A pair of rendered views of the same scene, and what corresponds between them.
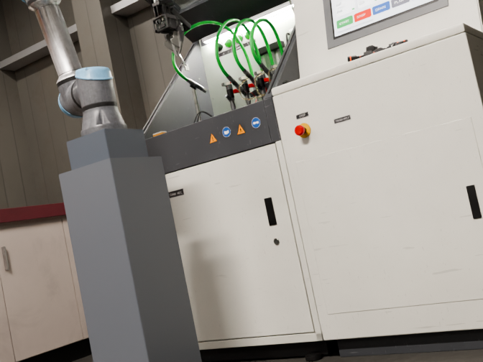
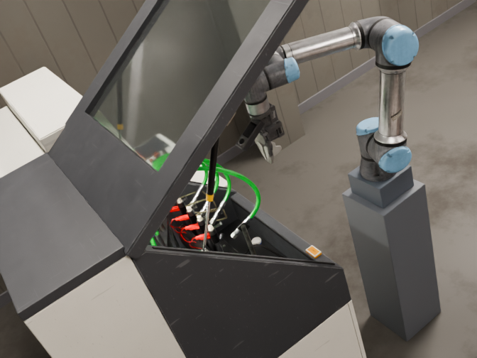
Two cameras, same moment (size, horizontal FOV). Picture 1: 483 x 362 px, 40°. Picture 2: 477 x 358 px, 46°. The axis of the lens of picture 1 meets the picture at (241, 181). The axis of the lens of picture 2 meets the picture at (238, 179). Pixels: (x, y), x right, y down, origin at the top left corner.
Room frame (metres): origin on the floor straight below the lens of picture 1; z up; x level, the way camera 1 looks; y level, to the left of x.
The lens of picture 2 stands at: (3.94, 0.94, 2.31)
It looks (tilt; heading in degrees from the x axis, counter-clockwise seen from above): 34 degrees down; 213
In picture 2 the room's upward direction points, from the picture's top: 20 degrees counter-clockwise
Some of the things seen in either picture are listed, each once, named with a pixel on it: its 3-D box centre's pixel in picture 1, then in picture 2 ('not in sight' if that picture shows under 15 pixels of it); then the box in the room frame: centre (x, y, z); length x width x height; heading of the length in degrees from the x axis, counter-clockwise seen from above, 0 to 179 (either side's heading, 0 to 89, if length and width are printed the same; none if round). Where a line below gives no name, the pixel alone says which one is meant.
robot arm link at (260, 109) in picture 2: not in sight; (257, 104); (2.48, 0.15, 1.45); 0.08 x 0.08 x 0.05
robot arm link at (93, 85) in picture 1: (95, 87); (373, 136); (2.14, 0.41, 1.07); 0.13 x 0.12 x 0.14; 37
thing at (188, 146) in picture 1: (205, 141); (281, 241); (2.54, 0.11, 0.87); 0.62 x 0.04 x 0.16; 55
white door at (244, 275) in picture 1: (223, 249); not in sight; (2.52, 0.12, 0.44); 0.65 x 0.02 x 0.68; 55
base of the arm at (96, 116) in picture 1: (102, 121); (377, 160); (2.13, 0.41, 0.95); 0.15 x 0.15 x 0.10
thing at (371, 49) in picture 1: (379, 50); not in sight; (2.19, -0.55, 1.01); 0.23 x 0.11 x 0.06; 55
